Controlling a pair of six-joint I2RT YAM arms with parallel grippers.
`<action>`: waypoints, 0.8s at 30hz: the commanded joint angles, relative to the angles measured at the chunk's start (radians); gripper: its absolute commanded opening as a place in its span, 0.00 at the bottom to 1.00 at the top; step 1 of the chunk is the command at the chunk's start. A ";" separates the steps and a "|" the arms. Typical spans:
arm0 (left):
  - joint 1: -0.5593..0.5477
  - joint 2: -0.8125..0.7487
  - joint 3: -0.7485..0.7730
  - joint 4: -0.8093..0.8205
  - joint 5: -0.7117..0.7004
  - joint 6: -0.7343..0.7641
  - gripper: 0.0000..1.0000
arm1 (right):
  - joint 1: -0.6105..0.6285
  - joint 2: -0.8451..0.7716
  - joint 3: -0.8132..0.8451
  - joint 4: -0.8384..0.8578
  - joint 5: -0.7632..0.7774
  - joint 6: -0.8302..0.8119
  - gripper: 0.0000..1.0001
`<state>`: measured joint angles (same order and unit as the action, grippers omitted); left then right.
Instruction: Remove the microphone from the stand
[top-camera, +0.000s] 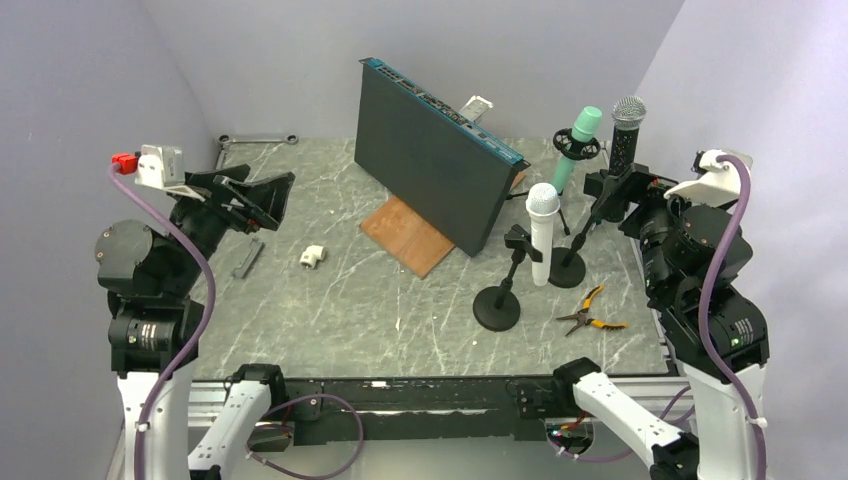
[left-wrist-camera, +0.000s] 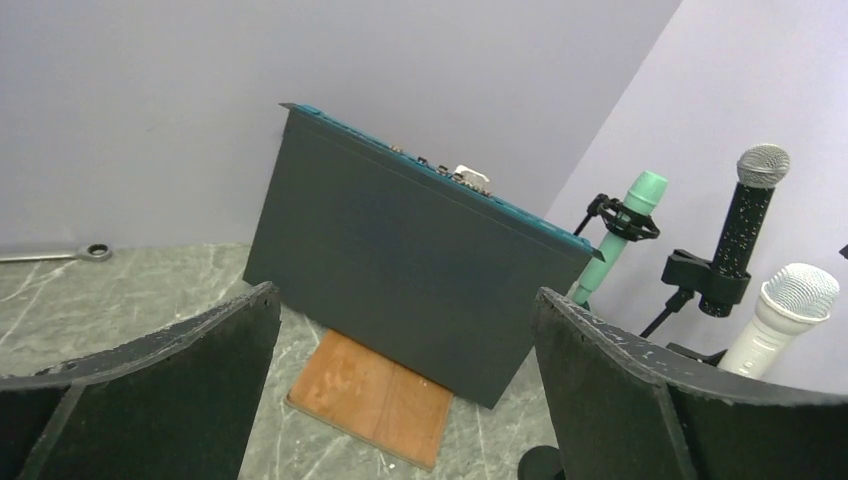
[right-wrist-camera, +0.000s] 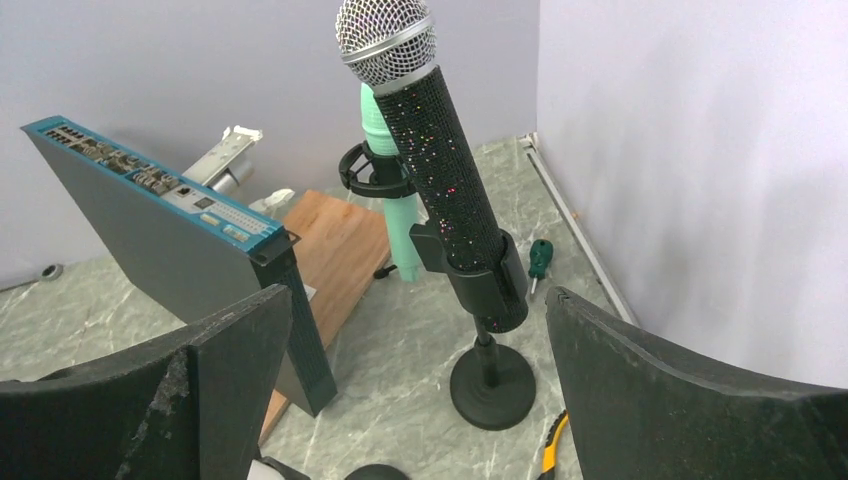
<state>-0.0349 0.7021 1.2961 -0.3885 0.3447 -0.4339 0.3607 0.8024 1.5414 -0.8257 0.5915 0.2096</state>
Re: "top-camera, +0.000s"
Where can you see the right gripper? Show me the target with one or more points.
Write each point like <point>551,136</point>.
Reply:
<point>637,184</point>

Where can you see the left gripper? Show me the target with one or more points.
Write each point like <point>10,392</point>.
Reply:
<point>263,200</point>

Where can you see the white microphone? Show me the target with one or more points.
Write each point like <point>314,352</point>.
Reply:
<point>543,206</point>

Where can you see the black sparkly microphone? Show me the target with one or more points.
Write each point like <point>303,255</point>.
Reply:
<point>627,114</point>

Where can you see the black round-base mic stand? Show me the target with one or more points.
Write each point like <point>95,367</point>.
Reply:
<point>496,308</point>

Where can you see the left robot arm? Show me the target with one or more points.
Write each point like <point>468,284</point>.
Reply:
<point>161,294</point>

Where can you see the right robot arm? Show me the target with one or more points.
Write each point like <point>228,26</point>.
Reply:
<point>692,249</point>

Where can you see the white pvc elbow fitting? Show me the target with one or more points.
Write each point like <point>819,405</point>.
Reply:
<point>312,256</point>

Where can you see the mint green microphone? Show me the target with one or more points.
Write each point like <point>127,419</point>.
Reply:
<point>576,144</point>

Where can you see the silver wrench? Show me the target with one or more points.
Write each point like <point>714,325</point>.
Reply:
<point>225,141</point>

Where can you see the grey metal bar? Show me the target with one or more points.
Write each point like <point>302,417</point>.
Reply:
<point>255,248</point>

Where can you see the wooden board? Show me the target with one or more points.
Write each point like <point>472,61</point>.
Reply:
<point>405,235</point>

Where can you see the black tripod shock-mount stand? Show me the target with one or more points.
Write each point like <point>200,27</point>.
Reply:
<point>543,201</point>

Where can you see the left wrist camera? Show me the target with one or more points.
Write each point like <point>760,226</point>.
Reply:
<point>160,167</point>

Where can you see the dark rack network switch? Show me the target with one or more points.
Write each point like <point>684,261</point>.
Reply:
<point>450,171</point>

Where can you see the black front frame rail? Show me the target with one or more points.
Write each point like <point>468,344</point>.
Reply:
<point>427,407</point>

